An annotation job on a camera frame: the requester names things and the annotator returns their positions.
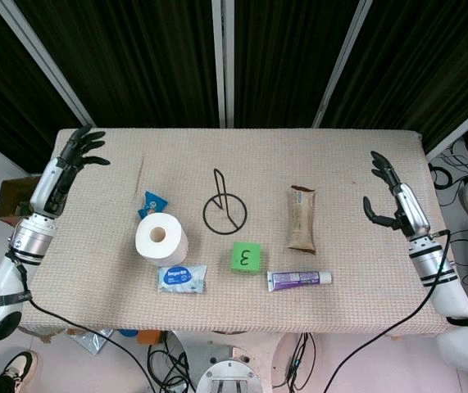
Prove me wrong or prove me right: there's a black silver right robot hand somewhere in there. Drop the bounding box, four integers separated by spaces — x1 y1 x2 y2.
361 150 432 239

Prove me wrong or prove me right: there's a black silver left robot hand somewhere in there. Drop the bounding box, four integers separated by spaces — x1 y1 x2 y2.
30 124 111 220

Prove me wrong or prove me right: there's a white toilet paper roll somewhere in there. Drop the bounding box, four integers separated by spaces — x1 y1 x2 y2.
134 212 191 266

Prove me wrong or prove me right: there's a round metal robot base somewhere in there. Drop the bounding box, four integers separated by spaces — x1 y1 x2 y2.
193 359 264 393

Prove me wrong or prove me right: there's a brown cardboard box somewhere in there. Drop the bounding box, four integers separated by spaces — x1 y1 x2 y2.
0 175 43 227

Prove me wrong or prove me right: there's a beige woven tablecloth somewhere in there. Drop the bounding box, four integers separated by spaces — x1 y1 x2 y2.
18 127 461 339

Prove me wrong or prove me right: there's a blue cookie packet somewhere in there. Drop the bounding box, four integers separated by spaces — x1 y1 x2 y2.
137 190 169 220

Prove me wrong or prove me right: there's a brown snack bar wrapper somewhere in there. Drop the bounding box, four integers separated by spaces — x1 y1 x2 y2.
286 185 317 256

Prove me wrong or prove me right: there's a dark curtain panel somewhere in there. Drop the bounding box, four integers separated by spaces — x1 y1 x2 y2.
13 0 221 129
0 0 84 174
324 0 468 153
232 0 361 129

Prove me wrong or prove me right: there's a purple white toothpaste tube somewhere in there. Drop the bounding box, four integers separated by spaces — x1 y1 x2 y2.
266 269 334 293

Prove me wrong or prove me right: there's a blue white wet wipes pack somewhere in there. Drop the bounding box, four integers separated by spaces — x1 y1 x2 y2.
156 264 209 295

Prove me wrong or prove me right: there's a silver foil bag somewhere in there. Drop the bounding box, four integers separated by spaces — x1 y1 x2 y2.
65 327 115 355

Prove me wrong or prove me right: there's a green numbered foam cube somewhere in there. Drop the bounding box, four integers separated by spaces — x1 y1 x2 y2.
229 241 263 275

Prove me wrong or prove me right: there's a white black sneaker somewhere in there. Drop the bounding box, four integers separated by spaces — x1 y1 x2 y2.
1 350 39 391

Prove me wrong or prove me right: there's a black coiled floor cable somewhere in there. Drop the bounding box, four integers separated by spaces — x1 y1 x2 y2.
427 162 455 190

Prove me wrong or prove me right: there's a white partition post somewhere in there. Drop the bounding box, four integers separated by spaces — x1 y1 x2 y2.
0 0 96 126
211 0 236 129
423 93 468 161
310 0 375 129

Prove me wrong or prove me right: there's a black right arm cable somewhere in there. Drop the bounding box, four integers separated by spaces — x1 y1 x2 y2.
322 228 452 393

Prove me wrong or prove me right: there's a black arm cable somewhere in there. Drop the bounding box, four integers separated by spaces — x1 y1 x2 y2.
322 228 452 393
5 248 153 393

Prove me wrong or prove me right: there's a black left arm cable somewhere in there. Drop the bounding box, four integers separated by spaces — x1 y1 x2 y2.
5 248 153 393

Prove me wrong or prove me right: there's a black wire roll holder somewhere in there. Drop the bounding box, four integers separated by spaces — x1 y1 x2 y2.
202 167 248 236

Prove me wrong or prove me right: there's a black cable bunch with plug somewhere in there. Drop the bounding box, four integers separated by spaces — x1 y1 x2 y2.
283 331 317 392

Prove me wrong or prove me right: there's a black floor cable bundle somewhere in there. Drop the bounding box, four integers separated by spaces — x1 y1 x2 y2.
146 331 197 393

